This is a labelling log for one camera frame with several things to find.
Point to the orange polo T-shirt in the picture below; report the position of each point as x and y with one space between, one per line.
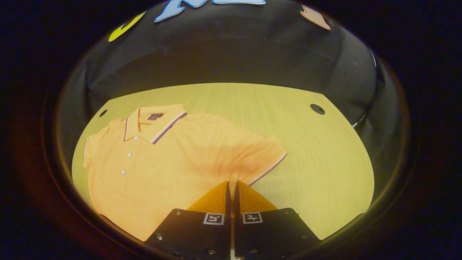
180 155

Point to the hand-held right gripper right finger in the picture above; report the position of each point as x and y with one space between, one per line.
267 231

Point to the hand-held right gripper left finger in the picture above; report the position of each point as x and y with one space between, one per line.
202 231

